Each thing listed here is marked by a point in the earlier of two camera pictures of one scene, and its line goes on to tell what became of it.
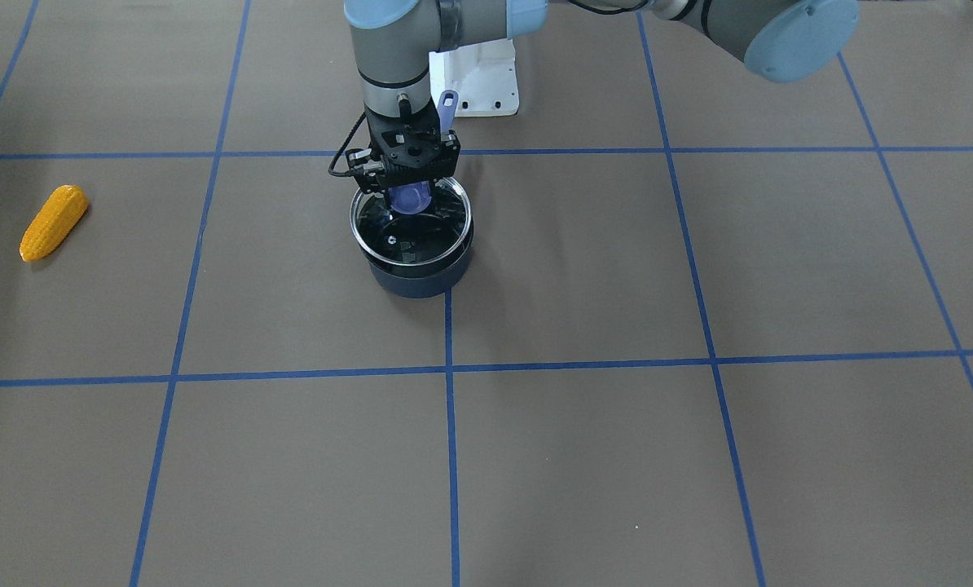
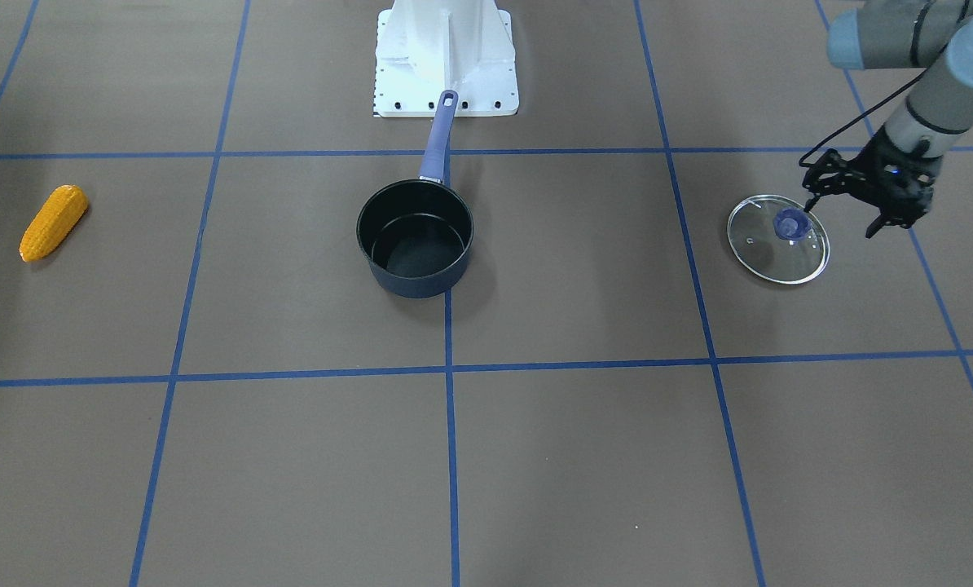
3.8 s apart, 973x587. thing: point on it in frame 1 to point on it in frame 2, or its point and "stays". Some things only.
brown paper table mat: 717,330 stays
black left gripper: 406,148 to 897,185
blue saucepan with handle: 418,240 stays
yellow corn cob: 54,222 stays
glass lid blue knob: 430,222 to 776,238
